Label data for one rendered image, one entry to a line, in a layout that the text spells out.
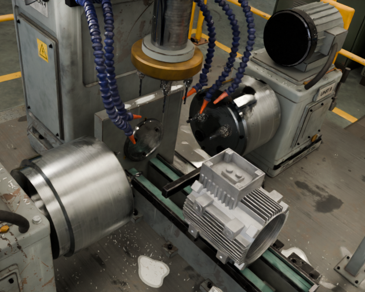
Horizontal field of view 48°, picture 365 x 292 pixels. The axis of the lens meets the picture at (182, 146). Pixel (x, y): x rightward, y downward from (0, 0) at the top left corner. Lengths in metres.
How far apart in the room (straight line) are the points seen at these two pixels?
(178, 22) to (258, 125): 0.46
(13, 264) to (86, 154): 0.28
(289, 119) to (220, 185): 0.50
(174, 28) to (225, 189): 0.39
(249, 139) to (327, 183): 0.47
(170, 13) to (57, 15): 0.29
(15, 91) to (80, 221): 2.58
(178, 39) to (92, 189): 0.39
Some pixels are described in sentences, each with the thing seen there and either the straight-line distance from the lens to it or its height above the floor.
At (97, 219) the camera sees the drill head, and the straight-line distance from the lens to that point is 0.94.
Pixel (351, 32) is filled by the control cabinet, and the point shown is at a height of 0.43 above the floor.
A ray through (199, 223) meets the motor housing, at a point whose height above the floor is 1.01.
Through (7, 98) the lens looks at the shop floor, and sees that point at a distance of 3.35.
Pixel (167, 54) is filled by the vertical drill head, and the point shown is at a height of 1.35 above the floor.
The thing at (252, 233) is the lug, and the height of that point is 1.08.
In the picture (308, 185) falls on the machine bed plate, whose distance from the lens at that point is 1.58.
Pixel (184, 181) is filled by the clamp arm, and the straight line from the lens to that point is 1.11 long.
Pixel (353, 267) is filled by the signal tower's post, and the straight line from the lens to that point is 1.34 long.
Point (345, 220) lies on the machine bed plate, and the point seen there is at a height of 0.80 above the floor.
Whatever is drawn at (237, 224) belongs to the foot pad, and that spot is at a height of 1.08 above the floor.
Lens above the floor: 1.78
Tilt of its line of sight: 38 degrees down
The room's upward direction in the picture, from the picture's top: 9 degrees clockwise
